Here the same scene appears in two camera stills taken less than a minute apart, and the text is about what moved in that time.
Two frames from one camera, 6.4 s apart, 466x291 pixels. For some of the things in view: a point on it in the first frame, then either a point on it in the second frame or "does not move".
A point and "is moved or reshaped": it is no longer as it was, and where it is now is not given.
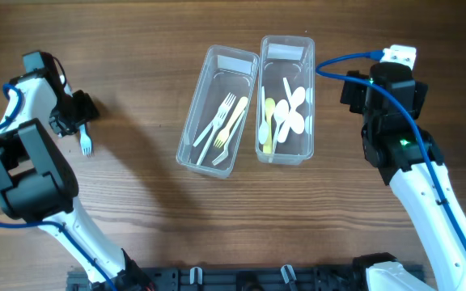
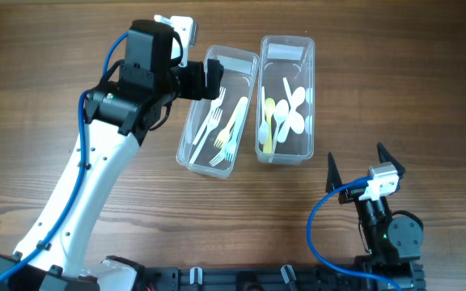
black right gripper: [353, 94] -> [334, 177]
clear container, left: [219, 100] does not move
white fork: [85, 140] is moved or reshaped
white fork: [219, 119] is moved or reshaped
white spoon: [264, 131] does not move
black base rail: [245, 278] does not move
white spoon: [281, 111] does not move
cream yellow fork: [223, 134] does not move
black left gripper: [90, 111] -> [197, 86]
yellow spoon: [270, 107] does not move
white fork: [223, 111] -> [213, 106]
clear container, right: [285, 115] does not move
